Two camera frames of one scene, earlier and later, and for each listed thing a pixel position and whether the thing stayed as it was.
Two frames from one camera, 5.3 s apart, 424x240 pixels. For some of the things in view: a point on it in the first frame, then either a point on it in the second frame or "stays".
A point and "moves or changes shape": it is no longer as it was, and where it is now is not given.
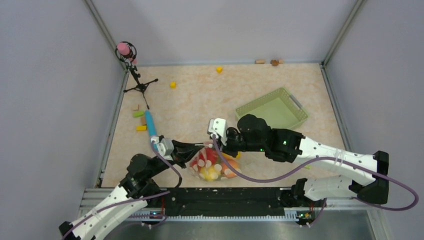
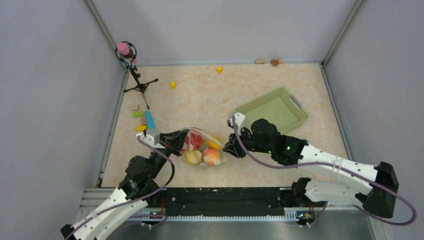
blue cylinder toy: [151, 126] stays
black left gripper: [183, 151] to [177, 139]
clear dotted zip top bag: [209, 165] moves or changes shape
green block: [138, 113] stays
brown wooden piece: [274, 62] stays
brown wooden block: [143, 121] stays
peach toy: [227, 171] to [211, 156]
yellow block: [141, 128] stays
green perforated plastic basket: [279, 108] stays
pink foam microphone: [123, 48] stays
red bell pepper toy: [207, 154] to [194, 139]
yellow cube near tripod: [173, 85] stays
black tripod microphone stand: [128, 59] stays
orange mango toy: [209, 173] to [214, 142]
